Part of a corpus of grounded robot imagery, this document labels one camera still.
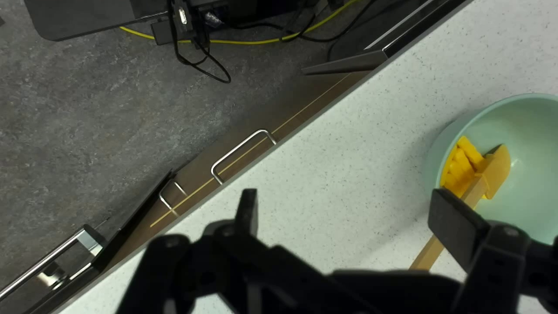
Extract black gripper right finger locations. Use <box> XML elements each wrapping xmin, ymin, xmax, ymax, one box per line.
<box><xmin>428</xmin><ymin>188</ymin><xmax>489</xmax><ymax>272</ymax></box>

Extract yellow cable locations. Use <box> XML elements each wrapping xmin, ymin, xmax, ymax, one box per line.
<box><xmin>119</xmin><ymin>0</ymin><xmax>363</xmax><ymax>48</ymax></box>

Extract black cable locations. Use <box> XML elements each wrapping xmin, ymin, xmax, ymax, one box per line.
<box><xmin>168</xmin><ymin>0</ymin><xmax>234</xmax><ymax>85</ymax></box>

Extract yellow food pieces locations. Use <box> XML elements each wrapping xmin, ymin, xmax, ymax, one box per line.
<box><xmin>440</xmin><ymin>136</ymin><xmax>484</xmax><ymax>195</ymax></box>

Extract mint green bowl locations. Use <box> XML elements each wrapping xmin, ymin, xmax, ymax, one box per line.
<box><xmin>423</xmin><ymin>94</ymin><xmax>558</xmax><ymax>244</ymax></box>

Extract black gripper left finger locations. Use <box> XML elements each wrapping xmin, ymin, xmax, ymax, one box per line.
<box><xmin>234</xmin><ymin>188</ymin><xmax>259</xmax><ymax>235</ymax></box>

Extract silver drawer handle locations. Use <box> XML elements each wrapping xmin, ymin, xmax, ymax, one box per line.
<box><xmin>210</xmin><ymin>127</ymin><xmax>278</xmax><ymax>185</ymax></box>

